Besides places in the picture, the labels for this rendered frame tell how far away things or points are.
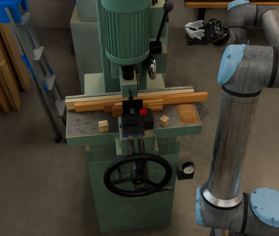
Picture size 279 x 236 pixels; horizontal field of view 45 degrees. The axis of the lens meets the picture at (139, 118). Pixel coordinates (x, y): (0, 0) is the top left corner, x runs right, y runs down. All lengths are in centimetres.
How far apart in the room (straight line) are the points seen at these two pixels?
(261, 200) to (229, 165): 24
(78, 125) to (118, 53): 40
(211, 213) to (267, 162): 140
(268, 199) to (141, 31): 78
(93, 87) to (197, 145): 109
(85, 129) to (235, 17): 80
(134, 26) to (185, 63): 220
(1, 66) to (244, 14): 185
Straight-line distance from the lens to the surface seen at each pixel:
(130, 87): 143
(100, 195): 183
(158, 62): 163
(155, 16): 152
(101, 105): 154
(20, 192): 248
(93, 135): 146
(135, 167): 142
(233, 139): 109
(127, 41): 126
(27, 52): 217
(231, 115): 104
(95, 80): 189
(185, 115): 150
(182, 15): 390
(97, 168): 164
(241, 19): 152
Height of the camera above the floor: 197
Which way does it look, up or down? 45 degrees down
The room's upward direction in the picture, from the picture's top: straight up
